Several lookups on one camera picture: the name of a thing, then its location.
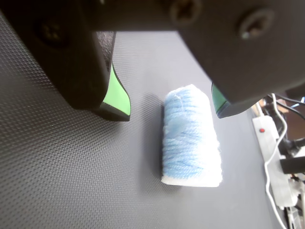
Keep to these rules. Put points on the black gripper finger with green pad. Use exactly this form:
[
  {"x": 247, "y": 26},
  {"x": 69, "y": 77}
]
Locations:
[
  {"x": 71, "y": 71},
  {"x": 250, "y": 59}
]

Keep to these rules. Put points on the block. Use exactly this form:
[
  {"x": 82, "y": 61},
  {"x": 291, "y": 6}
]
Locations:
[{"x": 188, "y": 143}]

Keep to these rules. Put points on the white power strip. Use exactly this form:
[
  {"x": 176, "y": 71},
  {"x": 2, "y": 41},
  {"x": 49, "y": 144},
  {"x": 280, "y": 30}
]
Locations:
[{"x": 268, "y": 140}]

